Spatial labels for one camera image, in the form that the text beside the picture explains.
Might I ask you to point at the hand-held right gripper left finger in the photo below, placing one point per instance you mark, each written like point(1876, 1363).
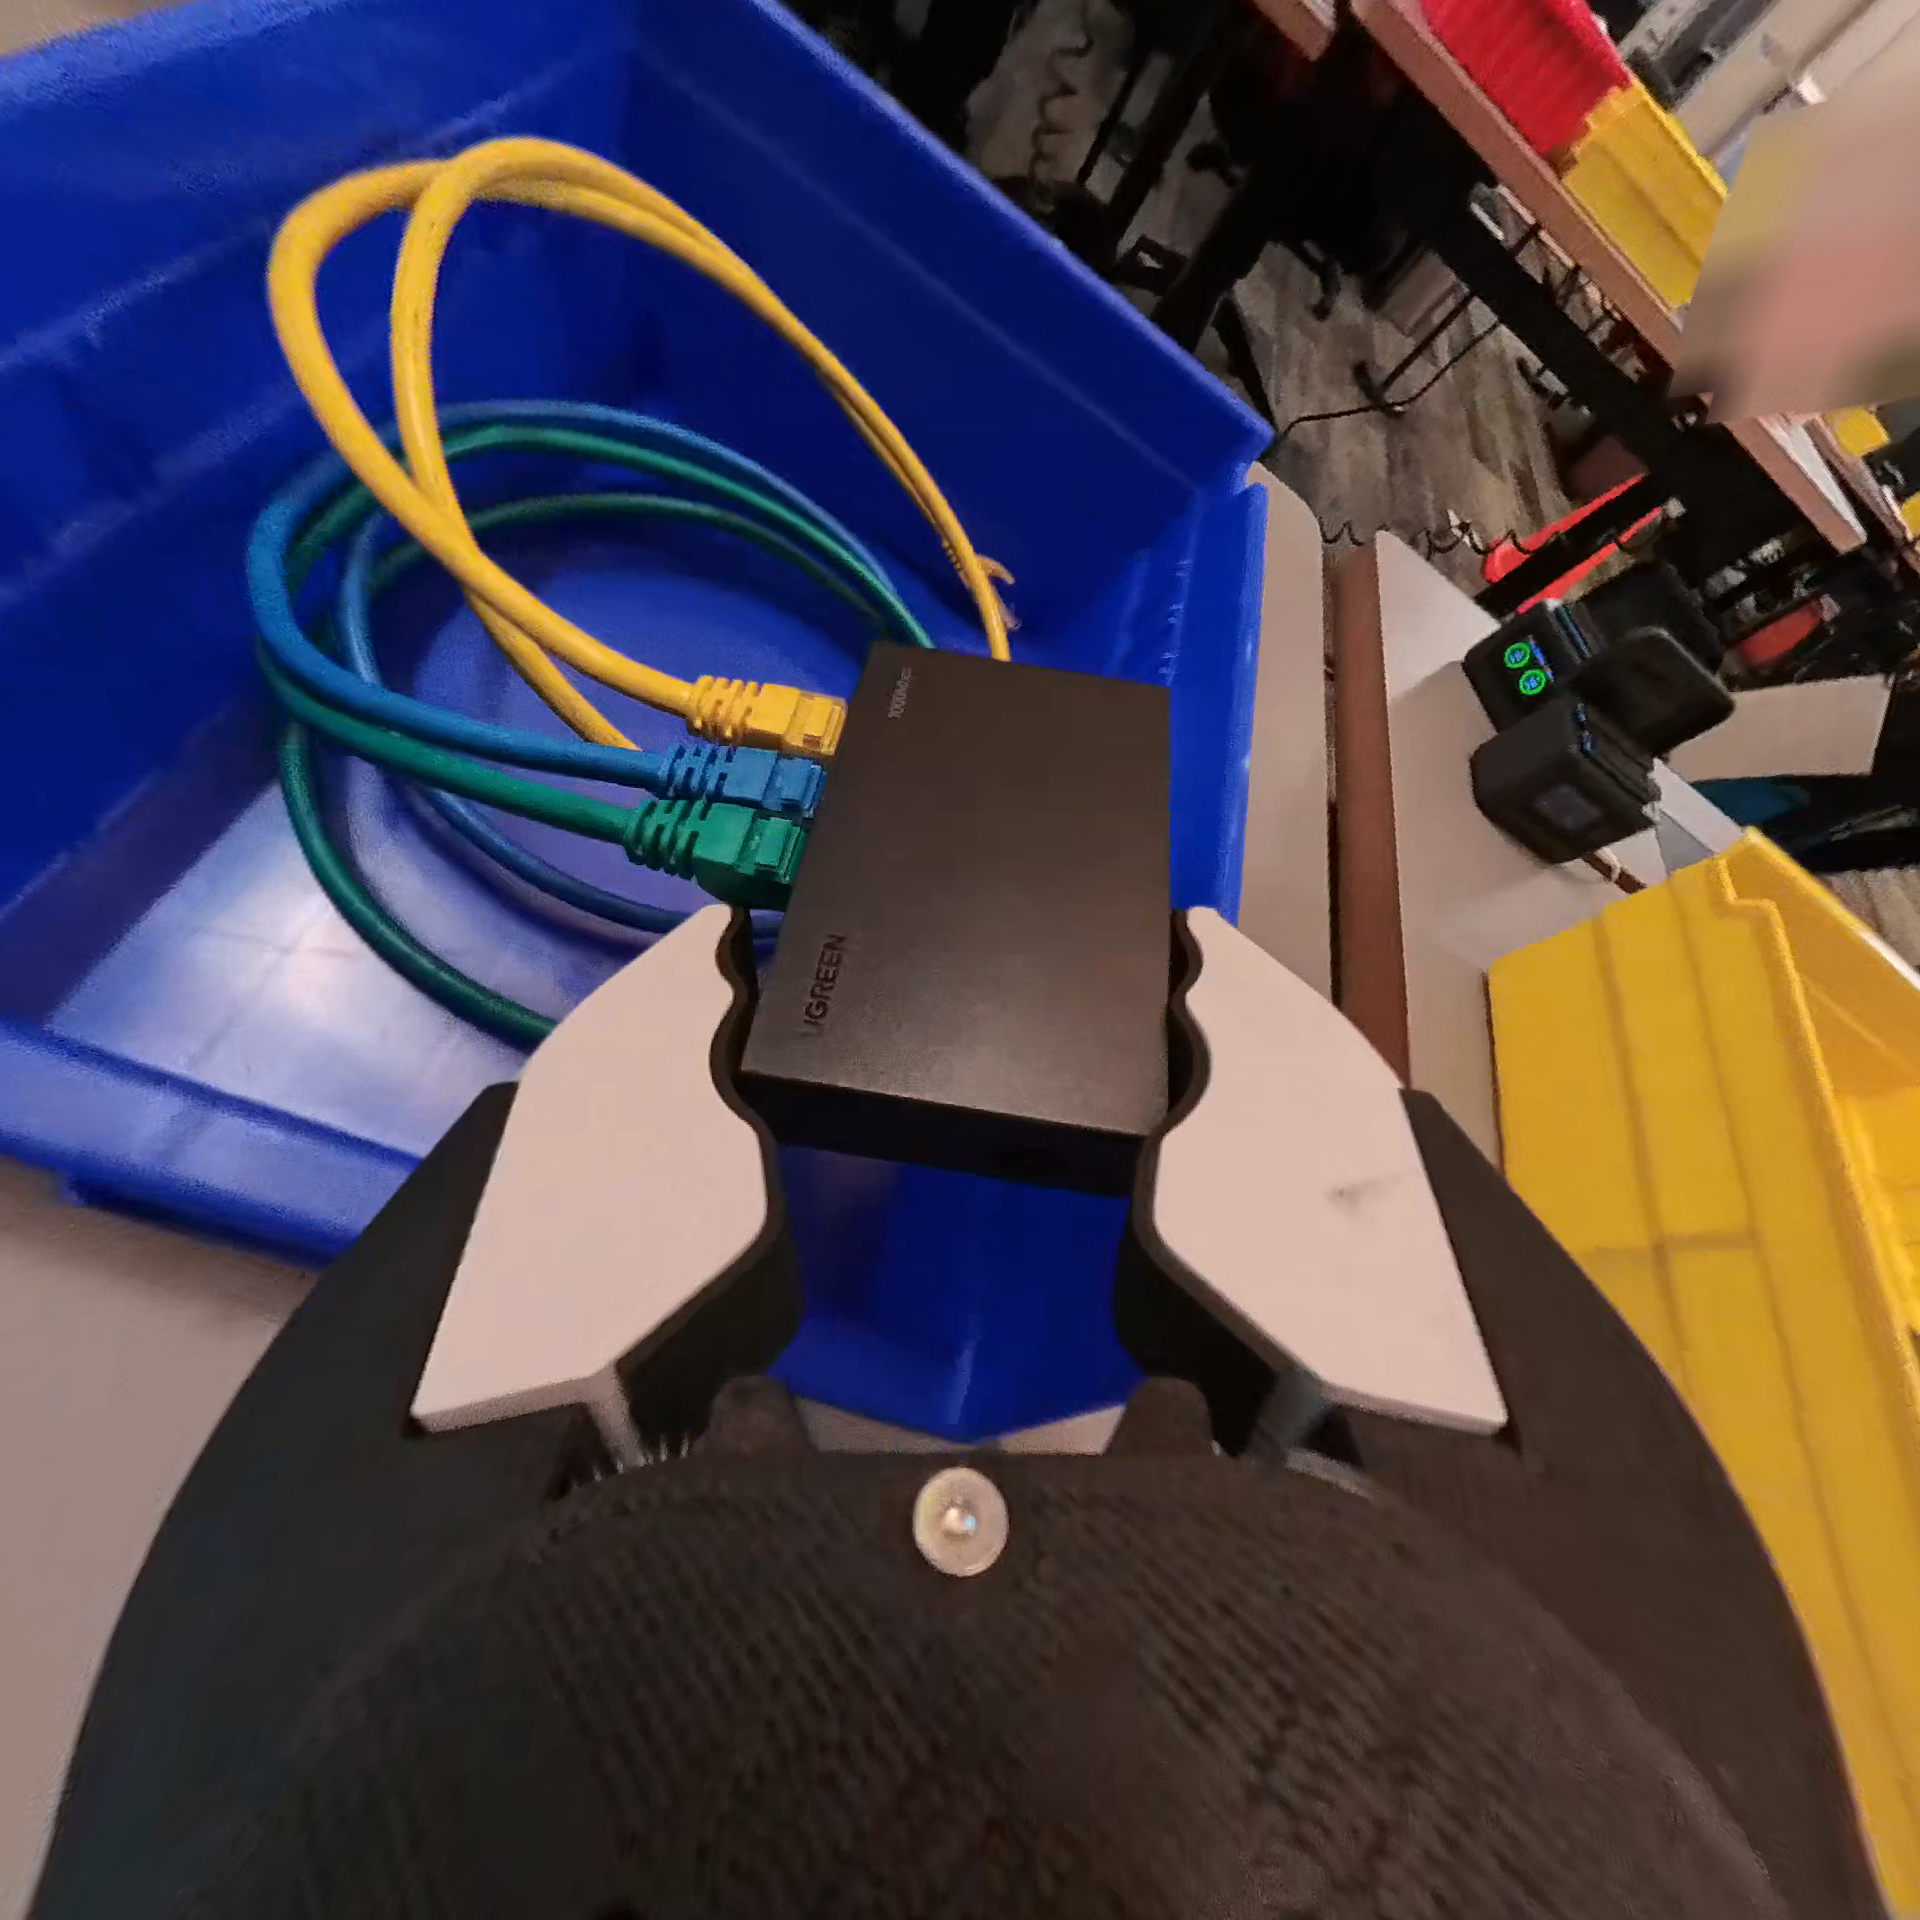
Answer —
point(600, 1186)

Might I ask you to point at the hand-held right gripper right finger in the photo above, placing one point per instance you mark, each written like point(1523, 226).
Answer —
point(1318, 1186)

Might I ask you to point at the black network switch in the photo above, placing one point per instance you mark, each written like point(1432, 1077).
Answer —
point(977, 898)

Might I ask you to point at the blue plastic bin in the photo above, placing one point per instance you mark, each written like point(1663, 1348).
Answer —
point(150, 450)

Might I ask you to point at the yellow plastic bin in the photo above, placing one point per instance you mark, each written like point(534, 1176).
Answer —
point(1644, 195)
point(1651, 1127)

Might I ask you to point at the black battery charger blocks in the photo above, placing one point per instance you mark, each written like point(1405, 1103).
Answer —
point(1560, 779)

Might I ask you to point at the black charger with green lights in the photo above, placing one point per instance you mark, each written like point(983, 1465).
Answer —
point(1523, 667)

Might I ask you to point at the red black device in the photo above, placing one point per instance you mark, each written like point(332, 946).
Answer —
point(1575, 524)

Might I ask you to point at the wooden edged work table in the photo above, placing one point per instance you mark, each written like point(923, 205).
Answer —
point(1515, 183)

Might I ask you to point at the large red plastic bin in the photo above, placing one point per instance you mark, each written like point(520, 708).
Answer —
point(1515, 60)

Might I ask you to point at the black action camera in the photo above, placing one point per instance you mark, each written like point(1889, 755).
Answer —
point(1665, 690)

